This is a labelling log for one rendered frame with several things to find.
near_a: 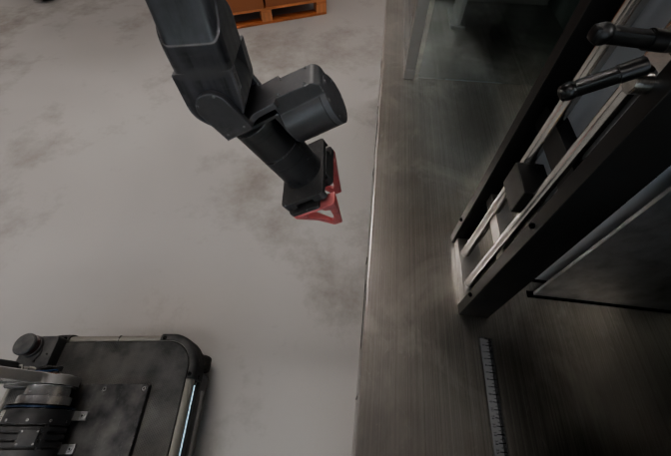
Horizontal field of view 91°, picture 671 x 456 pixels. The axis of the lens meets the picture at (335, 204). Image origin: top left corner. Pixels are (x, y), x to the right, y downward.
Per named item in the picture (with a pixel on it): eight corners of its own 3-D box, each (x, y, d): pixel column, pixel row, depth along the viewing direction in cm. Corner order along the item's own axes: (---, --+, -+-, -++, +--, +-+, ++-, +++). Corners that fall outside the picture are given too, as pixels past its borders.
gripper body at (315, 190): (330, 145, 49) (302, 110, 44) (330, 200, 43) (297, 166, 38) (294, 161, 51) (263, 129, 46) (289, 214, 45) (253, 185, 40)
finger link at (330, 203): (356, 191, 53) (326, 155, 46) (358, 228, 48) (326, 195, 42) (320, 204, 55) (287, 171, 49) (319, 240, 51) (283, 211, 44)
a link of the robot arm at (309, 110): (207, 56, 37) (187, 105, 32) (290, 1, 33) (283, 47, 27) (273, 128, 46) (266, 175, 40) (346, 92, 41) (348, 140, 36)
